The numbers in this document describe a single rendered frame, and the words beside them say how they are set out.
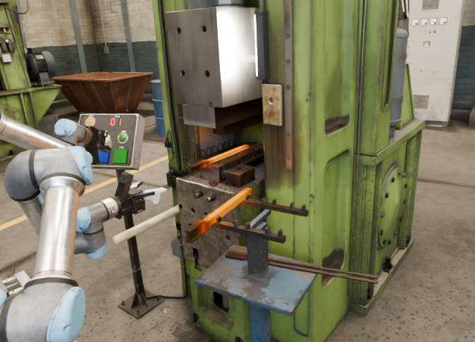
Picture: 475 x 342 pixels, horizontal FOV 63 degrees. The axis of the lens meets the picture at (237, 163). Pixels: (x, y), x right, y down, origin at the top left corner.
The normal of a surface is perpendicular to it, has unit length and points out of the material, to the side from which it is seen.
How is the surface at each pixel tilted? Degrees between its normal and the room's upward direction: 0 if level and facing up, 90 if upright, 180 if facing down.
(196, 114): 90
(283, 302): 0
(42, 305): 33
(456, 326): 0
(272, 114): 90
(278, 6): 90
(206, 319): 89
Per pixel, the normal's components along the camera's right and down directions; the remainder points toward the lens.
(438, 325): -0.05, -0.95
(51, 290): 0.35, -0.60
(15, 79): 0.75, -0.02
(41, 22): 0.85, 0.10
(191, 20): -0.62, 0.28
